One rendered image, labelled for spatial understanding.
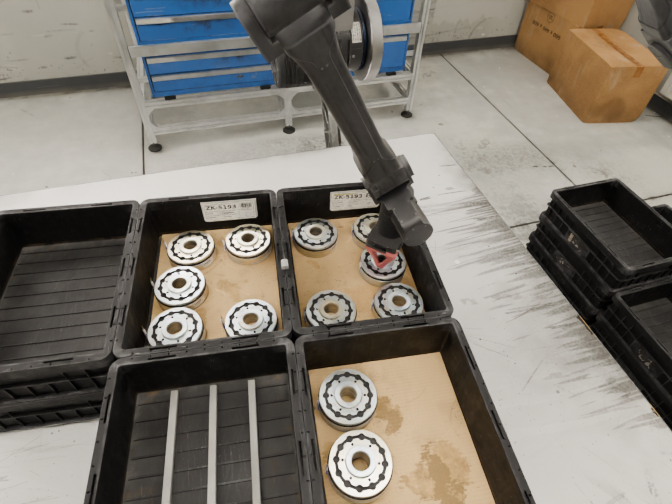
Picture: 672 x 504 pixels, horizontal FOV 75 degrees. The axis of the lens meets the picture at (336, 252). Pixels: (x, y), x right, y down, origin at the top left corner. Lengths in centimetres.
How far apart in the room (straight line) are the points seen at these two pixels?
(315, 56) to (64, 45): 318
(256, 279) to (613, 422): 81
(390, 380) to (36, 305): 73
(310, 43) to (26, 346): 78
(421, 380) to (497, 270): 49
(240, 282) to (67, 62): 289
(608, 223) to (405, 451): 135
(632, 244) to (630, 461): 96
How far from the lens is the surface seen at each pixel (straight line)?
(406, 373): 87
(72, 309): 106
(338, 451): 77
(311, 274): 99
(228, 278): 100
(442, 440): 83
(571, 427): 109
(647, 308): 187
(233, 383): 86
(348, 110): 61
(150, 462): 84
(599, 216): 195
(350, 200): 108
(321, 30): 53
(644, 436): 116
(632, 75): 358
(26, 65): 376
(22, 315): 110
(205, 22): 263
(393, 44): 294
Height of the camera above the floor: 159
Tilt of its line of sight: 48 degrees down
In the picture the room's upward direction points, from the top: 3 degrees clockwise
